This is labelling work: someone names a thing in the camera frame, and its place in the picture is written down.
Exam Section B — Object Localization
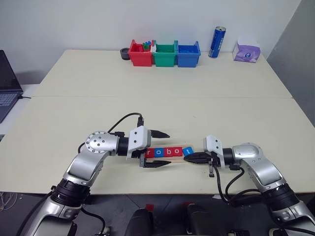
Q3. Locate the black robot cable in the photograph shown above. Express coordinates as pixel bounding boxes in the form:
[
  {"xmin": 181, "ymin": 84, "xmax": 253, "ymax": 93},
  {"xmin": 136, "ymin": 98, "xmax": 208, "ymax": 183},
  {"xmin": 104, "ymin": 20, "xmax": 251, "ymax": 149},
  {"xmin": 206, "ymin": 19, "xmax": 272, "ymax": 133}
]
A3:
[{"xmin": 80, "ymin": 206, "xmax": 107, "ymax": 236}]

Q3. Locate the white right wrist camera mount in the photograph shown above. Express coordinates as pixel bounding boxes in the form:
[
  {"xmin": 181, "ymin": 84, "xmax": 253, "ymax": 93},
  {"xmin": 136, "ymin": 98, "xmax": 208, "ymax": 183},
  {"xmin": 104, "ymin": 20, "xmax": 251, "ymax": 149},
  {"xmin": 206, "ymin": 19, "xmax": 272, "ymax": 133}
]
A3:
[{"xmin": 203, "ymin": 134, "xmax": 226, "ymax": 169}]

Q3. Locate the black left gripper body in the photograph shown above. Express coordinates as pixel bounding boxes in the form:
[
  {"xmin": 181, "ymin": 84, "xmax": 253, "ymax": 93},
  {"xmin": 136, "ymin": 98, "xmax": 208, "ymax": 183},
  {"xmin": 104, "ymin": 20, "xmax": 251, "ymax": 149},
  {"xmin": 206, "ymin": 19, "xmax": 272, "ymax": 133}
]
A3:
[{"xmin": 131, "ymin": 148, "xmax": 148, "ymax": 169}]

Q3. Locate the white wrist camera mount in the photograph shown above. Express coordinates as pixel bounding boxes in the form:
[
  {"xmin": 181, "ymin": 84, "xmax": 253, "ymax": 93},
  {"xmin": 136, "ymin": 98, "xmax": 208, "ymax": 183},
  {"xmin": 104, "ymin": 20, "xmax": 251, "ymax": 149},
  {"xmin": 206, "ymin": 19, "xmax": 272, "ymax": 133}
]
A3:
[
  {"xmin": 126, "ymin": 126, "xmax": 152, "ymax": 162},
  {"xmin": 203, "ymin": 134, "xmax": 226, "ymax": 169}
]

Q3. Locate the green plastic bin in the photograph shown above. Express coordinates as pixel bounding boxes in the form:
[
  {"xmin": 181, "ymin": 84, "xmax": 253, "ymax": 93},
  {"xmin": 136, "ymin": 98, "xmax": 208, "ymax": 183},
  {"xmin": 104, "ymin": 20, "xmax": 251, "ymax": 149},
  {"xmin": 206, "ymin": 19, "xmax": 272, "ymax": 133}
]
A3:
[{"xmin": 152, "ymin": 40, "xmax": 179, "ymax": 67}]

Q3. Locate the white cable bundle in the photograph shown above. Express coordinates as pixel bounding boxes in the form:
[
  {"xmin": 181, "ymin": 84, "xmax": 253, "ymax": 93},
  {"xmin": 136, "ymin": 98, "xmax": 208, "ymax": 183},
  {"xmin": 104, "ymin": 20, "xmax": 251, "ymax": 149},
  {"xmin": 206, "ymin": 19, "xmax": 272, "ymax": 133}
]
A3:
[{"xmin": 0, "ymin": 191, "xmax": 18, "ymax": 211}]

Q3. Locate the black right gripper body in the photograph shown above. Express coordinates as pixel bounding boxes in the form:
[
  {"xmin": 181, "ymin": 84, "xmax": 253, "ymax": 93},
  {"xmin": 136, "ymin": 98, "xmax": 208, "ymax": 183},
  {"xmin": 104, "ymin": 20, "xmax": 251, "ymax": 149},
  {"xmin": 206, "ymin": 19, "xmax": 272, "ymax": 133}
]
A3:
[{"xmin": 208, "ymin": 151, "xmax": 221, "ymax": 178}]

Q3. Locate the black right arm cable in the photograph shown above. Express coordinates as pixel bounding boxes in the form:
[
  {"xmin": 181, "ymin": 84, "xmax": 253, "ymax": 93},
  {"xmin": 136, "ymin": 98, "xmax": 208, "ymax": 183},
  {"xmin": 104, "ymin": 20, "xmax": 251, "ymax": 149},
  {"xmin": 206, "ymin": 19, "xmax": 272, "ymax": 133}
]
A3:
[{"xmin": 213, "ymin": 164, "xmax": 262, "ymax": 205}]

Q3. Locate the red plastic bin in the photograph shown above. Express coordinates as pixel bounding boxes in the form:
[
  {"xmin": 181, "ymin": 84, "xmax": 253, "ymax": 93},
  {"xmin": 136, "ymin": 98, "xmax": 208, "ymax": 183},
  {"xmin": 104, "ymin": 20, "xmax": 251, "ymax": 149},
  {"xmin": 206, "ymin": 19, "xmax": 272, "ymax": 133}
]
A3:
[{"xmin": 129, "ymin": 39, "xmax": 155, "ymax": 67}]

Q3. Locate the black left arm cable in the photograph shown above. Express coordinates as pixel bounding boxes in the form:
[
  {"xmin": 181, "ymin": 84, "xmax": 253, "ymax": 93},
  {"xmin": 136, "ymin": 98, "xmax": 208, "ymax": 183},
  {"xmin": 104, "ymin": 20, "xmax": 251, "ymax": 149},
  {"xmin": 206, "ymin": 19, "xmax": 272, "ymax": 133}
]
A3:
[{"xmin": 78, "ymin": 112, "xmax": 145, "ymax": 153}]

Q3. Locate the purple tissue box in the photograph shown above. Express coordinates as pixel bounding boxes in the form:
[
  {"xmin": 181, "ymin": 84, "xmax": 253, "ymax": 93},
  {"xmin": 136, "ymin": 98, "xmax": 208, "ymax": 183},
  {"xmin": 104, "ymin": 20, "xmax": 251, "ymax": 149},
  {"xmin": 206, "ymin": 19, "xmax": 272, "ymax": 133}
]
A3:
[{"xmin": 233, "ymin": 35, "xmax": 261, "ymax": 63}]

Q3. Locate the blue drink can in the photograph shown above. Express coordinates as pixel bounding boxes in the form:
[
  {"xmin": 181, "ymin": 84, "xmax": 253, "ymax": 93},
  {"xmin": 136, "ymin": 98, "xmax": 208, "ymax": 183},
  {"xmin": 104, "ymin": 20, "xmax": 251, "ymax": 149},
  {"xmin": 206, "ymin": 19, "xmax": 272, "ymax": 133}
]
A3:
[{"xmin": 208, "ymin": 26, "xmax": 227, "ymax": 59}]

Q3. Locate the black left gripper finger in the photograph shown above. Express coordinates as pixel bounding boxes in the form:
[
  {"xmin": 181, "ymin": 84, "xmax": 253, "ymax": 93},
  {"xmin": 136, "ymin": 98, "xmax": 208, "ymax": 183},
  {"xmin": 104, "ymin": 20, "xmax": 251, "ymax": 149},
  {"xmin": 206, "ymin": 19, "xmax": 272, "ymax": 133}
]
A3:
[
  {"xmin": 144, "ymin": 160, "xmax": 172, "ymax": 169},
  {"xmin": 150, "ymin": 129, "xmax": 171, "ymax": 139}
]

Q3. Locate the wooden letter tray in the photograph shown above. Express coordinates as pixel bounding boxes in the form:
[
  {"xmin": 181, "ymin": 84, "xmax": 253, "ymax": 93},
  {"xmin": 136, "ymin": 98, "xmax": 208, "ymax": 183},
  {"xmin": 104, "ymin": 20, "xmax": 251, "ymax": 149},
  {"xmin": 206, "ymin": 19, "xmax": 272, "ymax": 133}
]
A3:
[{"xmin": 144, "ymin": 144, "xmax": 195, "ymax": 165}]

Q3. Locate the black round holder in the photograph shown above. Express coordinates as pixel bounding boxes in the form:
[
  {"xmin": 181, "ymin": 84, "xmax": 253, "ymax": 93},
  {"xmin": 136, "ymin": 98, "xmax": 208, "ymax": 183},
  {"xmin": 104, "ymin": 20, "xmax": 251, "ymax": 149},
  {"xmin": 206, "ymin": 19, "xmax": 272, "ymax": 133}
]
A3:
[{"xmin": 120, "ymin": 47, "xmax": 131, "ymax": 61}]

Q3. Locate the dark laptop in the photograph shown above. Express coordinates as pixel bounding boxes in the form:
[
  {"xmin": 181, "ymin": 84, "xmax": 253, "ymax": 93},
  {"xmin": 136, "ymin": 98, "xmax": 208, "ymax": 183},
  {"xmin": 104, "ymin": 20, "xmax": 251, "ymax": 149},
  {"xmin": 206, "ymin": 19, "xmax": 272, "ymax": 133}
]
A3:
[{"xmin": 0, "ymin": 50, "xmax": 24, "ymax": 123}]

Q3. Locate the dark rounded shape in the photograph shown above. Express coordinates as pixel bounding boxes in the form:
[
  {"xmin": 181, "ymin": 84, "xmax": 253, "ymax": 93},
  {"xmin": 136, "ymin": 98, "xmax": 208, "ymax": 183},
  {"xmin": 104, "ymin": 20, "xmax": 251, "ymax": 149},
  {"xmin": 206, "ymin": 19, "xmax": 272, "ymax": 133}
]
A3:
[
  {"xmin": 185, "ymin": 203, "xmax": 215, "ymax": 236},
  {"xmin": 125, "ymin": 207, "xmax": 154, "ymax": 236}
]

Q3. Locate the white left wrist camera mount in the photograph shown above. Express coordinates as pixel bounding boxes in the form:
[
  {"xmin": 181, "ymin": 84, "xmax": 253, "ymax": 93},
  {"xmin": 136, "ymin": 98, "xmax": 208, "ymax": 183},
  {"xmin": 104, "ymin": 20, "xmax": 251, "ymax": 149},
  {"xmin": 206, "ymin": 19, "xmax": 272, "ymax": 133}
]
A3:
[{"xmin": 126, "ymin": 126, "xmax": 152, "ymax": 162}]

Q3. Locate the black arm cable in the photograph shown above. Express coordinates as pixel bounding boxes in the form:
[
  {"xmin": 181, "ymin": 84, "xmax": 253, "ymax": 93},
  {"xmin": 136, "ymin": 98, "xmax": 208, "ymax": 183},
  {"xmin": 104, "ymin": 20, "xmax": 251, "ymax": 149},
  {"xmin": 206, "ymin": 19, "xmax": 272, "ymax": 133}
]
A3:
[
  {"xmin": 213, "ymin": 164, "xmax": 262, "ymax": 205},
  {"xmin": 78, "ymin": 112, "xmax": 145, "ymax": 153}
]

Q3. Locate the blue plastic bin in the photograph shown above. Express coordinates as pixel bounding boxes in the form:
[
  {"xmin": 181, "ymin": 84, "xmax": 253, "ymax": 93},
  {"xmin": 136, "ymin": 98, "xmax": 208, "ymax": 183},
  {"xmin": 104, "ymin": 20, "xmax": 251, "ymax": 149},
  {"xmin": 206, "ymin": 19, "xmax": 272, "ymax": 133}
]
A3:
[{"xmin": 176, "ymin": 40, "xmax": 201, "ymax": 68}]

